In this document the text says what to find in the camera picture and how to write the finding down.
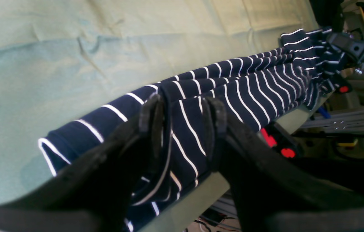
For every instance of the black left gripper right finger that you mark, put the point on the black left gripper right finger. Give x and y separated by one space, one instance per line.
270 193

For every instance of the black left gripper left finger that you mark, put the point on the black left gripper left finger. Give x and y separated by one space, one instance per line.
94 192

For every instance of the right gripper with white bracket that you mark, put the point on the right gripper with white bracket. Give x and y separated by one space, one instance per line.
353 48

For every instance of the navy white striped T-shirt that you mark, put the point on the navy white striped T-shirt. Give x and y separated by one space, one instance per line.
256 90

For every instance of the light green table cloth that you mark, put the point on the light green table cloth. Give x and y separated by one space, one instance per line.
71 68

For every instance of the grey aluminium frame post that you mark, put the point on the grey aluminium frame post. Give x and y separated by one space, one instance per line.
340 121

